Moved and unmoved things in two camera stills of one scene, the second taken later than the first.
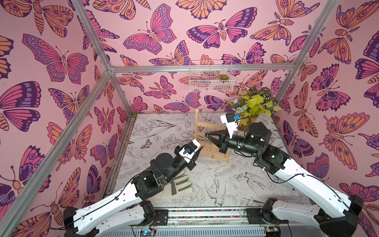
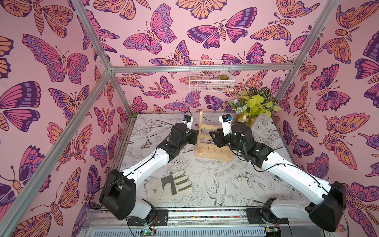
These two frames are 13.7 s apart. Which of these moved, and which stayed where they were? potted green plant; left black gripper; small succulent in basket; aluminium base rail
Moved: left black gripper
Stayed: potted green plant; aluminium base rail; small succulent in basket
